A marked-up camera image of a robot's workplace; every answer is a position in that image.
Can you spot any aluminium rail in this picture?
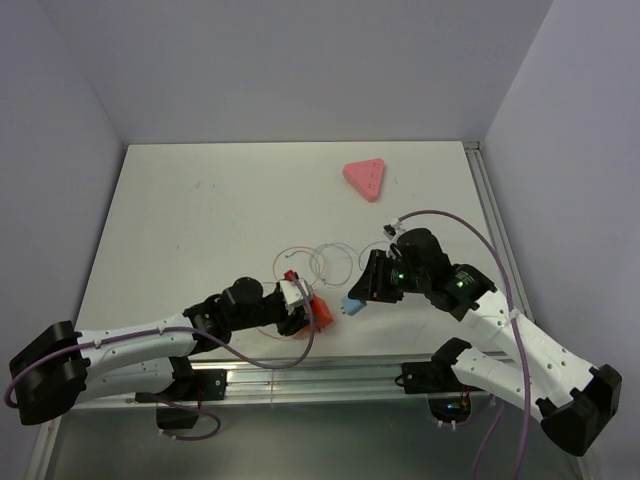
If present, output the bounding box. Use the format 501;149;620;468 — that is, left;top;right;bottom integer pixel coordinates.
463;142;532;317
52;357;574;409

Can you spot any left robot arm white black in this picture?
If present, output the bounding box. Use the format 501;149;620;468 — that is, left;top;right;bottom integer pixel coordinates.
4;277;316;426

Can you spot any pink triangular power strip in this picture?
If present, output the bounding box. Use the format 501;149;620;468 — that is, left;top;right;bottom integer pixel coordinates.
342;158;385;203

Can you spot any light blue thin cable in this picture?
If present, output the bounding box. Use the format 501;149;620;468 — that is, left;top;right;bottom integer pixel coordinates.
308;242;391;289

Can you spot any blue plug adapter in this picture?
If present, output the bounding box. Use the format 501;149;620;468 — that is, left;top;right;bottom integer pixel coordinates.
341;296;367;316

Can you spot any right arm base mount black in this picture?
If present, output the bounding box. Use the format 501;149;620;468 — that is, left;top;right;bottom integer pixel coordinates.
394;361;494;430

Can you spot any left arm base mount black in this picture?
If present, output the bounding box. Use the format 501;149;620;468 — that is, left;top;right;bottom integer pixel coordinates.
134;369;227;442

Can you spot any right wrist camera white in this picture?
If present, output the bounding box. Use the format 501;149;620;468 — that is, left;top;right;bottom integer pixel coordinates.
383;218;405;242

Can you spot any aluminium front rail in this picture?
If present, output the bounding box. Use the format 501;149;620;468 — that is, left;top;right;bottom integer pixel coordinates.
52;357;574;409

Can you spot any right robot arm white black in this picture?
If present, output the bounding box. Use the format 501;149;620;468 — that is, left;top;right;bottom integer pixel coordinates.
348;228;622;457

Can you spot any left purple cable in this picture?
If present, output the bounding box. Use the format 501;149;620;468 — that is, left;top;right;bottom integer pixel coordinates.
3;277;319;444

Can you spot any aluminium right side rail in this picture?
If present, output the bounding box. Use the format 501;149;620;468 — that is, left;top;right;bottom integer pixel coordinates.
463;142;532;317

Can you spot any purple cable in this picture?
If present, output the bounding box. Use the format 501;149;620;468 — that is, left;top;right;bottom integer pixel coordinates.
399;209;531;480
3;277;319;444

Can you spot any red cube socket adapter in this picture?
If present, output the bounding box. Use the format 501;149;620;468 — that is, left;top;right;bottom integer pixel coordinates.
294;295;334;340

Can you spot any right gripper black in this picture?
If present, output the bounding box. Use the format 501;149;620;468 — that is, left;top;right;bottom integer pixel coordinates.
348;248;430;303

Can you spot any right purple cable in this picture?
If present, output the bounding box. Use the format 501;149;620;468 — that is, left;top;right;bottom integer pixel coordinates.
399;209;531;480

